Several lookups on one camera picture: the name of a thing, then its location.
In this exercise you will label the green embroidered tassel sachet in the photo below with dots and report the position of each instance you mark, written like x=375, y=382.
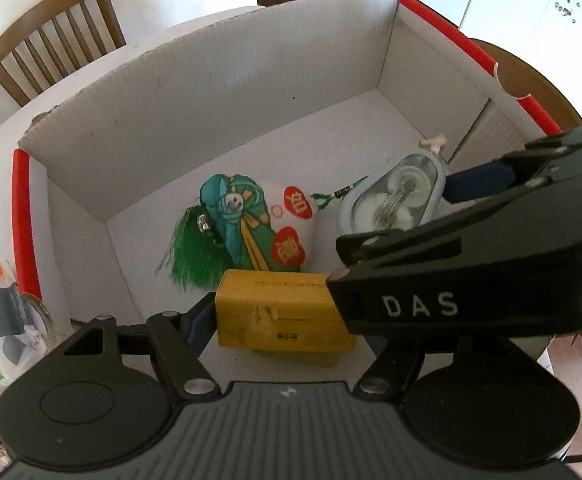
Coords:
x=243, y=225

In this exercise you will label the wooden round-back chair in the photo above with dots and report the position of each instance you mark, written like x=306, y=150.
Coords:
x=536, y=70

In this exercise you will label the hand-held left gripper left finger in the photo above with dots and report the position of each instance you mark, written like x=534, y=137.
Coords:
x=200, y=327

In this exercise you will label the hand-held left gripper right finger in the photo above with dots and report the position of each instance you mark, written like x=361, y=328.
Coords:
x=386, y=366

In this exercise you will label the white green wipes packet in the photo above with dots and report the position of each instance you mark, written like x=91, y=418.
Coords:
x=1, y=340

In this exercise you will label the red cardboard shoe box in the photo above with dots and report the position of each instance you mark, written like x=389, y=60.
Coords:
x=221, y=110

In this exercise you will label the wooden slat-back chair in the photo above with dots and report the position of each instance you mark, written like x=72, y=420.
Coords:
x=46, y=25

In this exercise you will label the light blue oval case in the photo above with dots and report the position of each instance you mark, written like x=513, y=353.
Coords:
x=391, y=195

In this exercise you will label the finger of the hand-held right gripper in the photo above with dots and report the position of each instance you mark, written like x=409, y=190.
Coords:
x=401, y=247
x=476, y=182

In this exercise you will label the small yellow box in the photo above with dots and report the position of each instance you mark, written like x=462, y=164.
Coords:
x=271, y=310

